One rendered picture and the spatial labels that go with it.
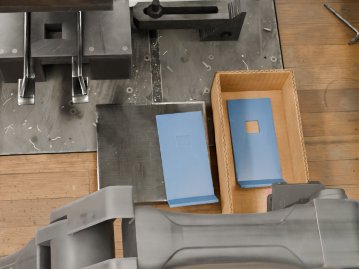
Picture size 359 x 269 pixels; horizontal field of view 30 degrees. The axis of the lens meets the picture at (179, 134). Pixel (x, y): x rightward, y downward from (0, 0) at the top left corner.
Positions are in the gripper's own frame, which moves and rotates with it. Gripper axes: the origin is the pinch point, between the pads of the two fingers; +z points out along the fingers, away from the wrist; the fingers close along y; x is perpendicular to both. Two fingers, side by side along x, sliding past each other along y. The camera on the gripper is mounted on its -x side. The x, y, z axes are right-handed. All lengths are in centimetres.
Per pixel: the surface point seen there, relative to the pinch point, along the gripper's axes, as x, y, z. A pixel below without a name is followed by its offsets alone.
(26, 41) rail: 34.7, 20.9, 15.3
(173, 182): 13.7, 0.3, 9.6
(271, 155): -1.7, 3.2, 13.3
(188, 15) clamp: 10.3, 24.3, 19.5
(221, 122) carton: 6.6, 9.2, 9.9
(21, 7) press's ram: 33.6, 26.1, 3.5
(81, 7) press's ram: 26.0, 26.0, 3.8
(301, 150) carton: -4.9, 5.3, 7.5
